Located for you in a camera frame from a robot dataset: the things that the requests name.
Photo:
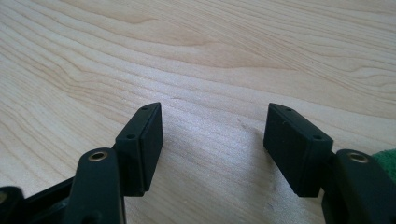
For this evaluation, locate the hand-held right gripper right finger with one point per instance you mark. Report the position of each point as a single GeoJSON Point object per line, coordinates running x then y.
{"type": "Point", "coordinates": [295, 149]}

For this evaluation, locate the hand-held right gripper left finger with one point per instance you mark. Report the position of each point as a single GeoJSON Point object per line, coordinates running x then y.
{"type": "Point", "coordinates": [140, 152]}

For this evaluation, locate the green cloth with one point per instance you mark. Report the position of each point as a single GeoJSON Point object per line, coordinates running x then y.
{"type": "Point", "coordinates": [386, 163]}

